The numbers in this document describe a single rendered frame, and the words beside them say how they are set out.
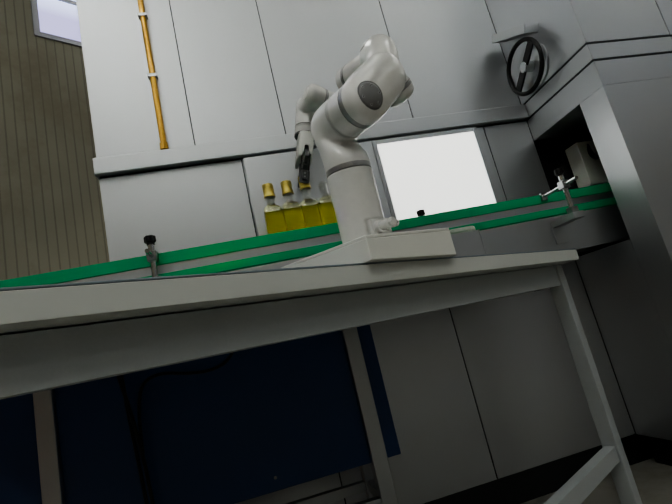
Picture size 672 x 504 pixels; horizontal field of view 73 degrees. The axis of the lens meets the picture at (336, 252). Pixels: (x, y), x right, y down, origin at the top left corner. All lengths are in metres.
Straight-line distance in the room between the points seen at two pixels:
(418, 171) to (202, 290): 1.25
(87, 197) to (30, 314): 3.95
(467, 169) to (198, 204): 0.98
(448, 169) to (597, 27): 0.66
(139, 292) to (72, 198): 3.89
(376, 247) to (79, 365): 0.45
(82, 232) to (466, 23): 3.35
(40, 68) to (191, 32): 3.18
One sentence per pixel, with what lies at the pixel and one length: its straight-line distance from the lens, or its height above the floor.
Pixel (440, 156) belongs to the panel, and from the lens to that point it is 1.77.
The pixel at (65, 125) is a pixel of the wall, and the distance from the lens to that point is 4.73.
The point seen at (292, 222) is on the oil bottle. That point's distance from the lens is 1.38.
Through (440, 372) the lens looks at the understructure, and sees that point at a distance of 1.61.
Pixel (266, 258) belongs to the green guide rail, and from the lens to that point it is 1.23.
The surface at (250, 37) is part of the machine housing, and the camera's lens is 1.91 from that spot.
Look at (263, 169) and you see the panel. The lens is 1.60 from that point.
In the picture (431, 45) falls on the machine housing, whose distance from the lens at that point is 2.06.
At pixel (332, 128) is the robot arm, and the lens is 0.92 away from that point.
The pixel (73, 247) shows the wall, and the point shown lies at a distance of 4.26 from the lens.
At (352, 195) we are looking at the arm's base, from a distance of 0.88.
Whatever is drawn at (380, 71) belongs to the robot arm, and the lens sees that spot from 0.95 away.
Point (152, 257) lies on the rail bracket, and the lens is 1.23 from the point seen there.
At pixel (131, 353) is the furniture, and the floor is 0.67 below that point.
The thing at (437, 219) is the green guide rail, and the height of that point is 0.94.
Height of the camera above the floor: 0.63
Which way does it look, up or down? 12 degrees up
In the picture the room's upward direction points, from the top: 13 degrees counter-clockwise
